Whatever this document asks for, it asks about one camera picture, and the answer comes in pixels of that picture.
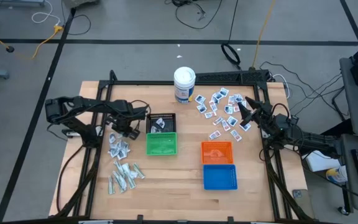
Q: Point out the white cloth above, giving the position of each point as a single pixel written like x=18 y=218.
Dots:
x=116 y=178

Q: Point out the orange plastic basket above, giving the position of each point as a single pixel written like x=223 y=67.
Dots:
x=216 y=152

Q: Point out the white packet black print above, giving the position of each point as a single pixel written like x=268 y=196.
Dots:
x=126 y=147
x=122 y=154
x=154 y=129
x=119 y=144
x=160 y=123
x=114 y=152
x=112 y=137

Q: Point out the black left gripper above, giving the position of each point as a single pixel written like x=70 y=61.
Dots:
x=126 y=118

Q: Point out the blue plastic basket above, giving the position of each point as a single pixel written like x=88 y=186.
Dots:
x=220 y=177

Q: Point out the black plastic basket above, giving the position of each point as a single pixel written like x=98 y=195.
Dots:
x=170 y=116

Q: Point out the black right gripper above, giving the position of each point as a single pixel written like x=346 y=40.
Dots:
x=267 y=123

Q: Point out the lying white yellow wipes bottle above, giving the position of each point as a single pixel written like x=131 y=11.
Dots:
x=337 y=175

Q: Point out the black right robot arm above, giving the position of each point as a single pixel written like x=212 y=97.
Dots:
x=312 y=140

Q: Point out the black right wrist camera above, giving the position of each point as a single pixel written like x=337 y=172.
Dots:
x=283 y=120

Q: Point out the white box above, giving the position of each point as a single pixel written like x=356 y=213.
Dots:
x=319 y=161

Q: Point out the green plastic basket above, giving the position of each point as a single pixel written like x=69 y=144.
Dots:
x=162 y=143

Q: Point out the white packet red print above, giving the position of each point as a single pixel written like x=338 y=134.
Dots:
x=235 y=135
x=215 y=134
x=236 y=109
x=231 y=100
x=217 y=121
x=225 y=125
x=213 y=107
x=210 y=114

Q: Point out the black round floor weight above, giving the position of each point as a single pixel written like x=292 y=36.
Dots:
x=10 y=49

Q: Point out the grey arm base bracket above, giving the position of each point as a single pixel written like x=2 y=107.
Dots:
x=73 y=133

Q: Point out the grey smartphone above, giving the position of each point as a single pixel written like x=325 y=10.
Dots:
x=304 y=205

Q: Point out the white packet blue print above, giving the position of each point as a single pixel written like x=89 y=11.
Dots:
x=218 y=95
x=228 y=109
x=243 y=103
x=201 y=108
x=200 y=99
x=245 y=127
x=232 y=121
x=238 y=98
x=224 y=92
x=215 y=99

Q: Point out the white blue yellow wipes canister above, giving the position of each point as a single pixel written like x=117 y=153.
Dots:
x=184 y=77

